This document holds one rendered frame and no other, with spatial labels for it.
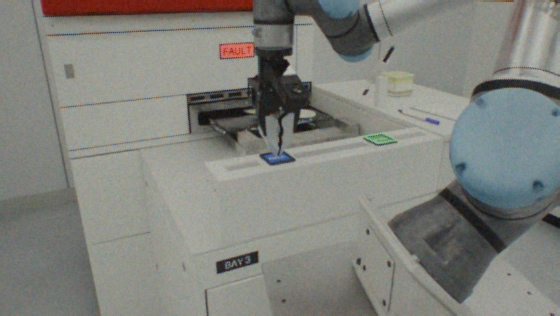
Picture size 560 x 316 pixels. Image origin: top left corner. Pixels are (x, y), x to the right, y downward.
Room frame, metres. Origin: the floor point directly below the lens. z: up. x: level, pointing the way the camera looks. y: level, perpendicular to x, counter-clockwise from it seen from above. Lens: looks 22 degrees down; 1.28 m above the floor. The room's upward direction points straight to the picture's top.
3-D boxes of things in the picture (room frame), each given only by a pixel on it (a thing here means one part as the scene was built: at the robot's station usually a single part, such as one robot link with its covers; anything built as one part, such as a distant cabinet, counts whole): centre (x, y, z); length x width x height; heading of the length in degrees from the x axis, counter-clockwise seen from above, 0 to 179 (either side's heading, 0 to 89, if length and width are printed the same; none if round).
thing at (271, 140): (0.81, 0.02, 1.01); 0.06 x 0.03 x 0.09; 26
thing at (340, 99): (1.29, -0.41, 0.89); 0.62 x 0.35 x 0.14; 26
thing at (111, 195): (1.64, 0.40, 0.41); 0.82 x 0.71 x 0.82; 116
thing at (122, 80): (1.33, 0.25, 1.02); 0.82 x 0.03 x 0.40; 116
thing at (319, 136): (1.17, -0.06, 0.87); 0.36 x 0.08 x 0.03; 116
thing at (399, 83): (1.35, -0.38, 1.00); 0.07 x 0.07 x 0.07; 26
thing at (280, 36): (0.81, 0.01, 1.20); 0.08 x 0.08 x 0.05
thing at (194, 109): (1.40, 0.08, 0.89); 0.44 x 0.02 x 0.10; 116
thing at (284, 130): (0.82, 0.00, 1.01); 0.06 x 0.03 x 0.09; 26
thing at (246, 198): (0.86, -0.12, 0.89); 0.55 x 0.09 x 0.14; 116
